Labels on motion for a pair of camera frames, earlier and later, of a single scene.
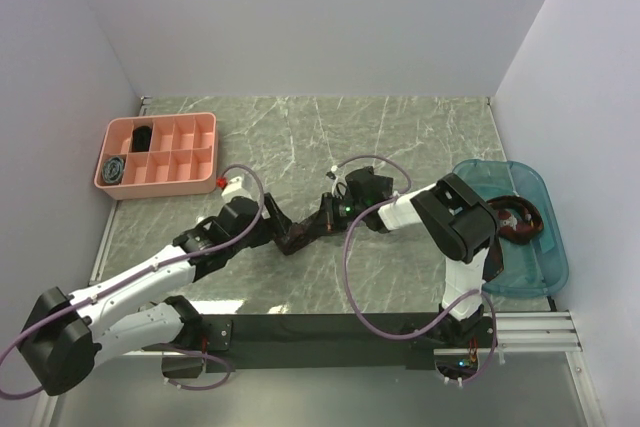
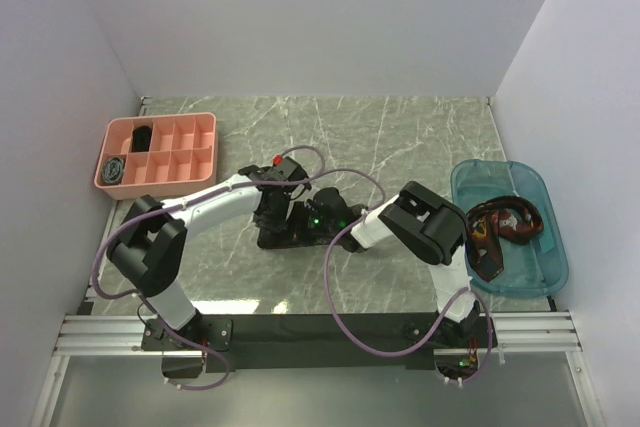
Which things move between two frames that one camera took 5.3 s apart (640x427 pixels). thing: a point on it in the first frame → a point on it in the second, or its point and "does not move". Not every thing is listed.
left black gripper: [275, 224] → [280, 221]
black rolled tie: [141, 137] does not move
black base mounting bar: [316, 343] does not move
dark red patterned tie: [518, 220] does not move
